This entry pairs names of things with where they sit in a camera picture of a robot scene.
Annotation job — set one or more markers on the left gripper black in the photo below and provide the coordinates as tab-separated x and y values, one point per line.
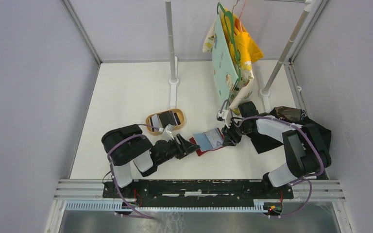
185	147

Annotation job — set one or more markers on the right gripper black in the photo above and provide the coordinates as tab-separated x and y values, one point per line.
229	137

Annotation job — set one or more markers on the red card holder wallet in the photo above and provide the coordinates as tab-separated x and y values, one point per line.
208	141

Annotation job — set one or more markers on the yellow oval card tray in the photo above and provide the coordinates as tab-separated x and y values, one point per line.
165	120

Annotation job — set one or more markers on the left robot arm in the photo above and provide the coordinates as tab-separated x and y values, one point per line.
128	145

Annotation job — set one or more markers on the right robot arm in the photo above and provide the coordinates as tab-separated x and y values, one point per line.
306	143

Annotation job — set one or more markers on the stack of credit cards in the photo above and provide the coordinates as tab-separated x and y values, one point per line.
165	119

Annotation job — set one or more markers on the black clothes pile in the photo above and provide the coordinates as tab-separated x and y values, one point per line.
281	119

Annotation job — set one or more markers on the mint green cartoon cloth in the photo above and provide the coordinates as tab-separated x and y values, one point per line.
225	75

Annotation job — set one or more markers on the yellow garment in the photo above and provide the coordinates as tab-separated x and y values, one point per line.
247	47

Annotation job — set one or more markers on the pink clothes hanger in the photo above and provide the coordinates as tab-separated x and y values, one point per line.
238	9

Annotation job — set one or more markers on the green clothes hanger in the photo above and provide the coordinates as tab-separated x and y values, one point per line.
230	24

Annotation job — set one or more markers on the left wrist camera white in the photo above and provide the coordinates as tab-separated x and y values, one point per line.
167	132

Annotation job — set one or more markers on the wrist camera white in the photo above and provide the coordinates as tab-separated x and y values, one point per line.
167	132
224	116

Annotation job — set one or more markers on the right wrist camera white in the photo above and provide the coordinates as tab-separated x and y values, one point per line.
224	116

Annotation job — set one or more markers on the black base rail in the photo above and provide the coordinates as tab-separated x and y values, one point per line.
196	193

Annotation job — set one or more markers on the white clothes rack frame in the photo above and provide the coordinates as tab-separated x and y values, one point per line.
264	93

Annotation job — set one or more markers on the white slotted cable duct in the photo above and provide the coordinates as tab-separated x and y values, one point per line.
120	206

